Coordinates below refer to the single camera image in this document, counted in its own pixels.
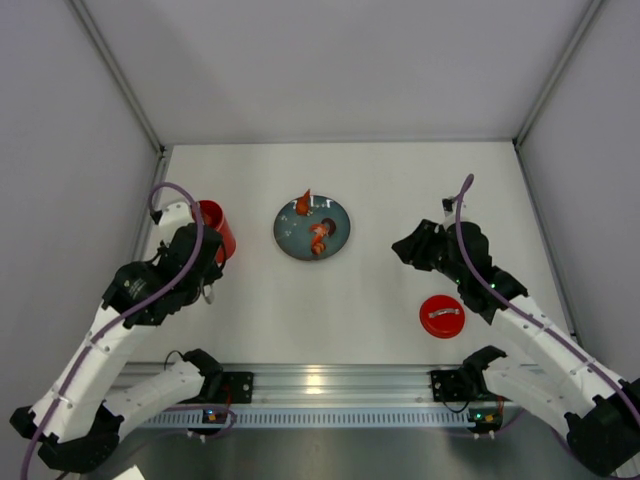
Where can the blue ceramic plate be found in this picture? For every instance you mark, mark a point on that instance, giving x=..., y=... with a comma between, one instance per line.
x=292, y=235

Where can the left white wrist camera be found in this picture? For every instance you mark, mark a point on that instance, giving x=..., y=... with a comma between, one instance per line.
x=174, y=215

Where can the orange shrimp piece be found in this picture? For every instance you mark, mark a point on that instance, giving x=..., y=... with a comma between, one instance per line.
x=303, y=204

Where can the left black base bracket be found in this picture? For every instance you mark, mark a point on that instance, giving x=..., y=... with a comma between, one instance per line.
x=229, y=388

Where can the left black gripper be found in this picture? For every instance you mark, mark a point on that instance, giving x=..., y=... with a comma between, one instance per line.
x=209, y=270

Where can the metal serving tongs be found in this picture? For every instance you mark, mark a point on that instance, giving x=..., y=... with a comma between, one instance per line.
x=207, y=294

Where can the crab stick piece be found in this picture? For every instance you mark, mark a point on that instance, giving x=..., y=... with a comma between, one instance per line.
x=319, y=230

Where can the red round lid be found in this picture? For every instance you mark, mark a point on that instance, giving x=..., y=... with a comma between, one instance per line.
x=442, y=316

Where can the red cylindrical container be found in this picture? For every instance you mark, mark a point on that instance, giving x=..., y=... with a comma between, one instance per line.
x=214, y=217

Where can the grey slotted cable duct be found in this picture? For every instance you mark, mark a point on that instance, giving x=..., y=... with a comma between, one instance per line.
x=291, y=418

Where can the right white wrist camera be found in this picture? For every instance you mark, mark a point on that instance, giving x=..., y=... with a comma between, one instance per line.
x=450, y=207

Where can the dark octopus tentacle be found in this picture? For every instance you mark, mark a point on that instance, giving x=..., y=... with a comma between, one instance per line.
x=330, y=226

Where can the black base bracket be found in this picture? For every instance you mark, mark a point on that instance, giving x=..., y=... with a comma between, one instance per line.
x=229, y=388
x=452, y=385

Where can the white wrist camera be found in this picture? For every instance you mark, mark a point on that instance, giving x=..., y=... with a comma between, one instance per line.
x=450, y=207
x=174, y=215

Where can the striped bacon piece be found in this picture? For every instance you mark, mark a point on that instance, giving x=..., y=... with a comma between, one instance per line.
x=318, y=248

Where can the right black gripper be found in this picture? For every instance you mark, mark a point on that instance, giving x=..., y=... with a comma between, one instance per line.
x=426, y=248

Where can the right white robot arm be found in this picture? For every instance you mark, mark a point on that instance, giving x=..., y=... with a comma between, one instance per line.
x=595, y=410

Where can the aluminium mounting rail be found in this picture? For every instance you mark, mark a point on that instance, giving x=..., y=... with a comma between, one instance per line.
x=326, y=386

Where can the right black base bracket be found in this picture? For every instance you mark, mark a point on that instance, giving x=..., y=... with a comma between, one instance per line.
x=452, y=385

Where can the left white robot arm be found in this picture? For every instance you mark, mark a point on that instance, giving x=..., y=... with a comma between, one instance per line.
x=78, y=424

